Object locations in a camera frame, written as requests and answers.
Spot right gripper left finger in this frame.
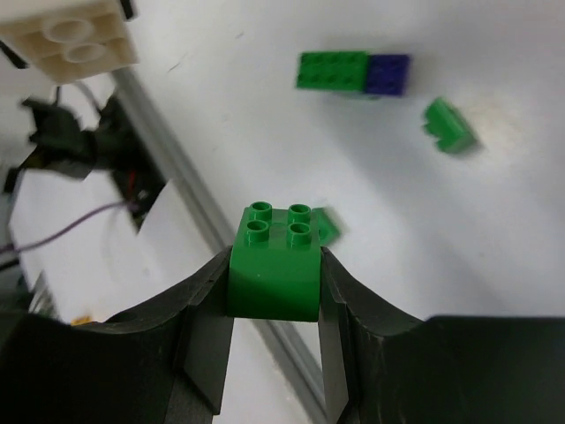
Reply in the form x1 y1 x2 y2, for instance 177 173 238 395
1 250 233 423

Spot green lego front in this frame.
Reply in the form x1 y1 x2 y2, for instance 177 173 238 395
313 207 343 247

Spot green curved lego brick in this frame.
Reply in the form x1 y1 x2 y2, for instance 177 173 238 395
227 201 321 322

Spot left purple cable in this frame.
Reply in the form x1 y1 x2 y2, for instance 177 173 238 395
0 201 138 257

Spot long green lego brick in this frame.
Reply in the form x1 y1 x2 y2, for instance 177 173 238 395
295 50 369 93

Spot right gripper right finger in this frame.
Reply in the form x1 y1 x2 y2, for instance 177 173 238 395
318 249 564 423

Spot aluminium rail front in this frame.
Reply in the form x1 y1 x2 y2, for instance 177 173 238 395
111 68 326 423

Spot white lego brick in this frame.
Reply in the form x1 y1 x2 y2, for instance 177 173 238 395
1 0 138 85

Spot purple lego brick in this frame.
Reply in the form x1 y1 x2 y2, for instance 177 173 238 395
365 54 411 97

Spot green square lego brick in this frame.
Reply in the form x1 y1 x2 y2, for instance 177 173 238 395
423 97 478 155

